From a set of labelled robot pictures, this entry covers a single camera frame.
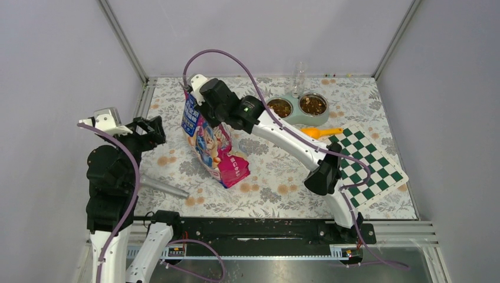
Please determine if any pink pet food bag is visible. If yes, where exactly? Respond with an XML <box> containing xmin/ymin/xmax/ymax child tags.
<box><xmin>181</xmin><ymin>92</ymin><xmax>251</xmax><ymax>188</ymax></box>

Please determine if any orange plastic scoop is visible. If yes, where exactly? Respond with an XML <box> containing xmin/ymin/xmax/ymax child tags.
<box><xmin>300</xmin><ymin>127</ymin><xmax>344</xmax><ymax>139</ymax></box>

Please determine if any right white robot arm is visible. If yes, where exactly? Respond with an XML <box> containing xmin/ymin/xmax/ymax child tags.
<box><xmin>189</xmin><ymin>74</ymin><xmax>362</xmax><ymax>243</ymax></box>

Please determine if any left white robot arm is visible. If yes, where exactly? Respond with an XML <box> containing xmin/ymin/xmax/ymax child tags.
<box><xmin>77</xmin><ymin>114</ymin><xmax>183</xmax><ymax>282</ymax></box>

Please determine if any green double pet bowl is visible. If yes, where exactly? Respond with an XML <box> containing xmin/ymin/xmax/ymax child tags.
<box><xmin>267</xmin><ymin>93</ymin><xmax>330</xmax><ymax>127</ymax></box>

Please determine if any grey metal cylinder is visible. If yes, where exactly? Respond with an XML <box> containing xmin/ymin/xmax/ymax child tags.
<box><xmin>140</xmin><ymin>174</ymin><xmax>190</xmax><ymax>199</ymax></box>

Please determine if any clear plastic bottle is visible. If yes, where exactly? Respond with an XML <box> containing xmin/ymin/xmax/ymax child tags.
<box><xmin>290</xmin><ymin>61</ymin><xmax>307</xmax><ymax>98</ymax></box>

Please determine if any floral table mat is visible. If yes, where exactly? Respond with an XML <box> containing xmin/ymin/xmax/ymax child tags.
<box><xmin>135</xmin><ymin>77</ymin><xmax>399</xmax><ymax>218</ymax></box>

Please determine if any green white checkerboard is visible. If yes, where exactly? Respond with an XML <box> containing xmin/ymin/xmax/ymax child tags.
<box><xmin>326</xmin><ymin>124</ymin><xmax>409</xmax><ymax>210</ymax></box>

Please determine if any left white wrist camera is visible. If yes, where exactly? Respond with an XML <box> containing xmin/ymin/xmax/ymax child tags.
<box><xmin>77</xmin><ymin>107</ymin><xmax>133</xmax><ymax>137</ymax></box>

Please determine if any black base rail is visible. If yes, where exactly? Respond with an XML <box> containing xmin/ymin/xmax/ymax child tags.
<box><xmin>133</xmin><ymin>213</ymin><xmax>376</xmax><ymax>259</ymax></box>

